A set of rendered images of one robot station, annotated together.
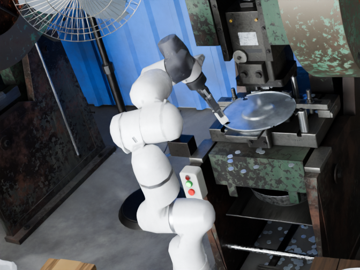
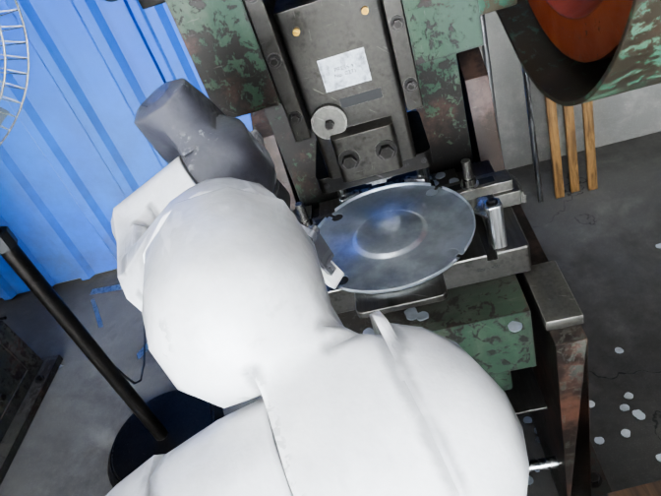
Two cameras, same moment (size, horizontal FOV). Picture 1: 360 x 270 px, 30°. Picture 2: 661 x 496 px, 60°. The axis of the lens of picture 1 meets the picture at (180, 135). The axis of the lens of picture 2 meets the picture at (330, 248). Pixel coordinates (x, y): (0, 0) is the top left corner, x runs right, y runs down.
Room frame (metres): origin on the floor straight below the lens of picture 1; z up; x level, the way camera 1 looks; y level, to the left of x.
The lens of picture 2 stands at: (1.57, 0.11, 1.37)
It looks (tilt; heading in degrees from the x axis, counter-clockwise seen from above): 36 degrees down; 336
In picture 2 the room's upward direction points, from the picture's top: 21 degrees counter-clockwise
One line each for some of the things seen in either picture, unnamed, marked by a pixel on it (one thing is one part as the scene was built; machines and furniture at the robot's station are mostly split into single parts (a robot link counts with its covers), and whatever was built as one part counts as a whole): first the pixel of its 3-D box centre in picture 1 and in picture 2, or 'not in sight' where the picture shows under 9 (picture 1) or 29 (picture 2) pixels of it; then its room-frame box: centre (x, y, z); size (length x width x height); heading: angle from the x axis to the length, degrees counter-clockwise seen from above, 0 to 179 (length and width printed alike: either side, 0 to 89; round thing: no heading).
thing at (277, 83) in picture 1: (267, 76); (373, 156); (2.35, -0.39, 0.86); 0.20 x 0.16 x 0.05; 54
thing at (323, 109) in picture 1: (312, 101); (474, 182); (2.24, -0.52, 0.76); 0.17 x 0.06 x 0.10; 54
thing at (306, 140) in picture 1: (275, 118); (395, 237); (2.34, -0.39, 0.68); 0.45 x 0.30 x 0.06; 54
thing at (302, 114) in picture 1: (302, 119); (494, 222); (2.14, -0.45, 0.75); 0.03 x 0.03 x 0.10; 54
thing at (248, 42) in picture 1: (254, 40); (348, 76); (2.31, -0.36, 1.04); 0.17 x 0.15 x 0.30; 144
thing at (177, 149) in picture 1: (185, 156); not in sight; (2.34, 0.00, 0.62); 0.10 x 0.06 x 0.20; 54
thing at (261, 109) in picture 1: (257, 110); (389, 232); (2.24, -0.31, 0.78); 0.29 x 0.29 x 0.01
